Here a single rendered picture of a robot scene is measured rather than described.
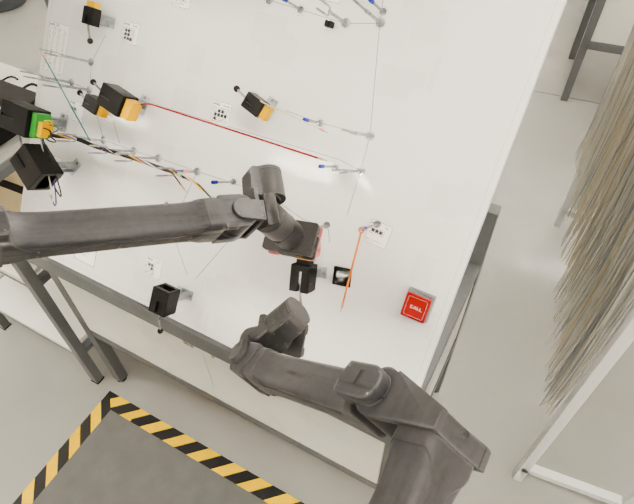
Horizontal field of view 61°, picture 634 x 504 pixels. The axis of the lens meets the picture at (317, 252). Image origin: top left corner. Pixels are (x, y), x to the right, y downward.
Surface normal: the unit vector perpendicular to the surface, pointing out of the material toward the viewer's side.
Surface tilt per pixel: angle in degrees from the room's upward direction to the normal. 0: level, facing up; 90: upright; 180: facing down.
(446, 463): 45
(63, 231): 37
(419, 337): 54
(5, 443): 0
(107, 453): 0
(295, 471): 0
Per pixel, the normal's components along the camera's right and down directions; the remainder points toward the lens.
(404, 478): -0.70, -0.56
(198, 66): -0.40, 0.15
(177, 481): -0.02, -0.65
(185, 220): 0.46, -0.33
